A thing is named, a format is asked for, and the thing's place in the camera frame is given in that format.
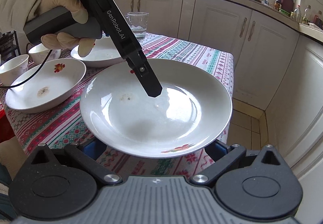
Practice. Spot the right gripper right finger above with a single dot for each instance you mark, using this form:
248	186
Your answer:
226	158

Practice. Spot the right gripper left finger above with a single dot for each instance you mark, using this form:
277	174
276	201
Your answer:
83	156

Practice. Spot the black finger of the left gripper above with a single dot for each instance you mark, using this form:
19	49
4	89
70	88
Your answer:
138	62

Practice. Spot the large white plate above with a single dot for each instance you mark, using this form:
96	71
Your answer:
192	111

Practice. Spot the white plate with stain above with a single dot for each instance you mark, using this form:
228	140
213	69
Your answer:
44	87

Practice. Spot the white bowl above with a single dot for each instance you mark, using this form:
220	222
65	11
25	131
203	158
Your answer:
39	52
12	69

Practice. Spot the white sleeve left forearm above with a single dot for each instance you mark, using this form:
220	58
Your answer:
14	14

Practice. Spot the white kitchen cabinets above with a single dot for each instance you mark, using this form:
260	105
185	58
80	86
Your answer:
265	62

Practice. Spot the gloved left hand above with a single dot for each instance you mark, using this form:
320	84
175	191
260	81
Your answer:
64	40

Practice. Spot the white plate at back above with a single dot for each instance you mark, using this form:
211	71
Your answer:
103	54

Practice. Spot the glass mug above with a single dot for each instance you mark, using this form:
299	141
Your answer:
138	22

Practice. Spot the patterned tablecloth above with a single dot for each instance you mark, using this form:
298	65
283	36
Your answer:
64	125

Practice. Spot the dark sauce bottle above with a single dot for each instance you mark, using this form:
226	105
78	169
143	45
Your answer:
277	5

